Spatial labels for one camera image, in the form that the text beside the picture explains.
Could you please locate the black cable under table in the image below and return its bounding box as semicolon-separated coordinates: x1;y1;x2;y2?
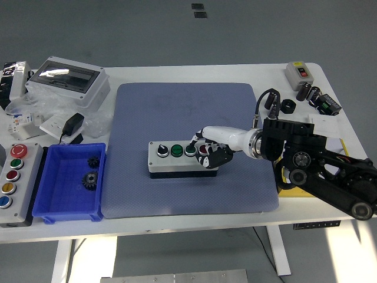
252;226;286;283

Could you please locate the black plastic-wrapped item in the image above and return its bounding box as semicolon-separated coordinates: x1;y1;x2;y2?
0;62;15;111

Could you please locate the white circuit breaker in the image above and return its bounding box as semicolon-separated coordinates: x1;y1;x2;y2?
6;113;45;141

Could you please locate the clear plastic bag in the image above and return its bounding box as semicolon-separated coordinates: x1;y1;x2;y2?
5;85;114;139

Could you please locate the tall black capacitor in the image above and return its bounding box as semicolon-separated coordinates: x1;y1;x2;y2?
264;90;280;110
306;85;322;103
296;81;312;103

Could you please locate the large black gear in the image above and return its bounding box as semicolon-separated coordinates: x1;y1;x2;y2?
81;170;100;191

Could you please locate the blue plastic bin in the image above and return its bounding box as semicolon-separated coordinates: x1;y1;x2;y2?
31;143;107;224

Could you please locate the black table height controller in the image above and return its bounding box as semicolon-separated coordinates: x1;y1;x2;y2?
293;220;342;231

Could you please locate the five-button emergency stop box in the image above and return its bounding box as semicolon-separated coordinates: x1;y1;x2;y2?
0;142;45;228

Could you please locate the four-button grey control box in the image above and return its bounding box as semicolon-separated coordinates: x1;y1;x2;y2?
147;140;220;180

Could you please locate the white table leg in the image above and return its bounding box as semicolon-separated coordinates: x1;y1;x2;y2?
51;239;77;283
266;225;292;277

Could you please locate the grey clear-lid distribution box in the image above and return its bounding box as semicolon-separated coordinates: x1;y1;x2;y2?
25;55;111;112

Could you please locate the black power adapter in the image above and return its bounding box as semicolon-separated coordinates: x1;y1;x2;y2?
59;113;85;145

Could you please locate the grey metal plate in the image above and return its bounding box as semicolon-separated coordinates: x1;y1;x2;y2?
100;268;248;283

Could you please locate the grey two-button switch box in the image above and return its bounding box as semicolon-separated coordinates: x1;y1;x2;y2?
285;61;316;91

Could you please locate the grey-blue table mat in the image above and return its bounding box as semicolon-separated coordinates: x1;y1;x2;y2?
101;82;280;219

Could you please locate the white wall switch panel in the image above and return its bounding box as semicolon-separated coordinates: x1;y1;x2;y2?
307;113;340;137

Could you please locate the white wall socket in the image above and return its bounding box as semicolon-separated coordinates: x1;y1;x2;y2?
39;114;71;139

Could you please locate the black green-terminal module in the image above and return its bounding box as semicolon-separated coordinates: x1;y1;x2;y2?
313;93;342;116

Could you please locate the black hex nut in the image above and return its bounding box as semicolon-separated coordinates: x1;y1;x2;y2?
281;98;297;114

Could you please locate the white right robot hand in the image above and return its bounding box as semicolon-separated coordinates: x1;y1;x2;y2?
187;126;252;170

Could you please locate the white and yellow cardboard box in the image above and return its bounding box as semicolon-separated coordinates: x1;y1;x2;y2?
275;137;351;198

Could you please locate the short black capacitor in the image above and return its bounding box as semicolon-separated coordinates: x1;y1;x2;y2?
268;101;282;120

